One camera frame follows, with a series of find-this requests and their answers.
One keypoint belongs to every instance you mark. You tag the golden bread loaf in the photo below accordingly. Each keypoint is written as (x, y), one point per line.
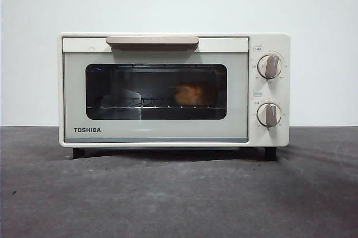
(190, 94)

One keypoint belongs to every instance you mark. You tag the cream Toshiba toaster oven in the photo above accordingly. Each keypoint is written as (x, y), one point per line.
(283, 134)

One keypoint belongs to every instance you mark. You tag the cream timer knob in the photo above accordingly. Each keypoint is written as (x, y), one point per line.
(268, 114)

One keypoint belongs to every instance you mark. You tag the cream temperature knob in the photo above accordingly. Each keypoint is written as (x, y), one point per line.
(269, 66)

